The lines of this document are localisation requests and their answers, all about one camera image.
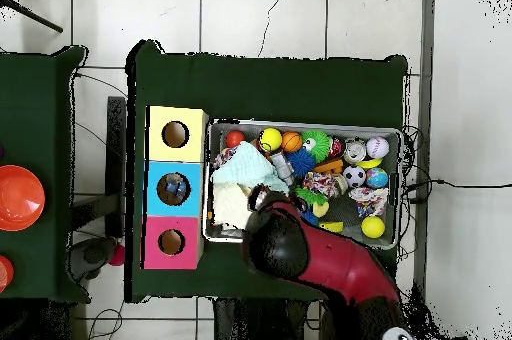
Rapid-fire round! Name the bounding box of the mint green waffle cloth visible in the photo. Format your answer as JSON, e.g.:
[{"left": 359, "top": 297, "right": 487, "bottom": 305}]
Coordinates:
[{"left": 209, "top": 140, "right": 290, "bottom": 196}]

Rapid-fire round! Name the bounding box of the cream waffle cloth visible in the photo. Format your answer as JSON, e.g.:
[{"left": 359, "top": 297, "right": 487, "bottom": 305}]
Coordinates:
[{"left": 211, "top": 181, "right": 254, "bottom": 232}]

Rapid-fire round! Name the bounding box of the colourful knotted rope toy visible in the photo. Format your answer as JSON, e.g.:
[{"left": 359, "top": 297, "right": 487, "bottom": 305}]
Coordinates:
[
  {"left": 301, "top": 171, "right": 339, "bottom": 199},
  {"left": 211, "top": 146, "right": 237, "bottom": 169}
]

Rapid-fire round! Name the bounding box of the yellow ball with seam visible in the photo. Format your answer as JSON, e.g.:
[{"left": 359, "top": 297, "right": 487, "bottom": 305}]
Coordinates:
[{"left": 360, "top": 215, "right": 386, "bottom": 240}]

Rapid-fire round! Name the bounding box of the wooden box with three holes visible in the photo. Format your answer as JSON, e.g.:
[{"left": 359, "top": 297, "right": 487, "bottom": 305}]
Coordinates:
[{"left": 139, "top": 105, "right": 211, "bottom": 271}]

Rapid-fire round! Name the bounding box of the smooth yellow ball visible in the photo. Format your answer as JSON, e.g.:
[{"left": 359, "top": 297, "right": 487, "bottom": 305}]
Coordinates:
[{"left": 259, "top": 127, "right": 284, "bottom": 152}]

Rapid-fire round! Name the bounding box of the red-orange ball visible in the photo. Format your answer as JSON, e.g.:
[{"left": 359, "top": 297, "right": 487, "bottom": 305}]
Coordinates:
[{"left": 225, "top": 130, "right": 246, "bottom": 149}]

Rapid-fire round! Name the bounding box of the small orange basketball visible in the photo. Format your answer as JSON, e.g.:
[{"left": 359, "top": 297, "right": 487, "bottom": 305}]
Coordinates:
[{"left": 280, "top": 130, "right": 304, "bottom": 154}]

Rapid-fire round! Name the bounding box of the green spiky toy with eyes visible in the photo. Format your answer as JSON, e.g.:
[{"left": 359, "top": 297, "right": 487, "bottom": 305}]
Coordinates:
[{"left": 301, "top": 129, "right": 333, "bottom": 164}]

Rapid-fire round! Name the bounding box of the black and white soccer ball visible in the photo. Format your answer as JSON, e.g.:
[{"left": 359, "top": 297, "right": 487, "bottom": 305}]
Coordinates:
[{"left": 342, "top": 164, "right": 367, "bottom": 188}]

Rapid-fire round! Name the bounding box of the silver drink can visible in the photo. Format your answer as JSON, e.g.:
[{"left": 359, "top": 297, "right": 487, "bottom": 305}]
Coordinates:
[{"left": 343, "top": 138, "right": 368, "bottom": 165}]

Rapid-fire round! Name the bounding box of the globe print ball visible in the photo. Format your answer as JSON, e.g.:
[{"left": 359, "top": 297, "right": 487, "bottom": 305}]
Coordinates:
[{"left": 365, "top": 167, "right": 390, "bottom": 190}]

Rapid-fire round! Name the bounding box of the white baseball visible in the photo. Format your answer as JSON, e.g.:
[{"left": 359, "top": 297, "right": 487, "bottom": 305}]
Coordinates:
[{"left": 365, "top": 136, "right": 390, "bottom": 160}]

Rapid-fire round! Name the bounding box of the grey device with red knob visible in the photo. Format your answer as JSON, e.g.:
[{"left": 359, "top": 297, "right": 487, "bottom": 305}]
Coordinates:
[{"left": 66, "top": 235, "right": 126, "bottom": 282}]

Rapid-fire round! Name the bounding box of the orange plastic bowl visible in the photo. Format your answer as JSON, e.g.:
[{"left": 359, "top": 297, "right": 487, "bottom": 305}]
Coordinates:
[{"left": 0, "top": 164, "right": 46, "bottom": 232}]

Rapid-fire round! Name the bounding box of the orange plastic cup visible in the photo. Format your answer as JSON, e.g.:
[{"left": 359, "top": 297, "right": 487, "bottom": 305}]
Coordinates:
[{"left": 0, "top": 254, "right": 15, "bottom": 294}]

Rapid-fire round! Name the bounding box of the black rod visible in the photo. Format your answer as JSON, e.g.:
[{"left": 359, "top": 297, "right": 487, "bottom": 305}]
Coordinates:
[{"left": 0, "top": 0, "right": 64, "bottom": 34}]

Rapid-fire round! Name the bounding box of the silver wire mesh bin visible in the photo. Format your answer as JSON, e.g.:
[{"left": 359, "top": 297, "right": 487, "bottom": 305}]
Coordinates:
[{"left": 203, "top": 117, "right": 404, "bottom": 251}]

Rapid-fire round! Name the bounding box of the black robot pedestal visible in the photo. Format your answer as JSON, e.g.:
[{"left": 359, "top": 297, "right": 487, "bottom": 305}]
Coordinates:
[{"left": 213, "top": 298, "right": 321, "bottom": 340}]

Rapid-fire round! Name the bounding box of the thin black cable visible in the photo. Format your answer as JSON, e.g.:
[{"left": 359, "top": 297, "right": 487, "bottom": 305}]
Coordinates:
[{"left": 257, "top": 0, "right": 290, "bottom": 59}]

